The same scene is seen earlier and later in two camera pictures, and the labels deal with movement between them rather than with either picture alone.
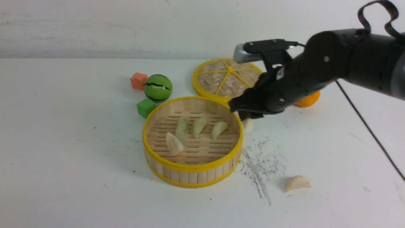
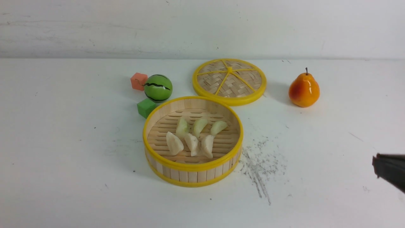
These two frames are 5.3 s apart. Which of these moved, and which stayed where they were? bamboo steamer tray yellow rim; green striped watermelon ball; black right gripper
Moved: black right gripper
Stayed: bamboo steamer tray yellow rim; green striped watermelon ball
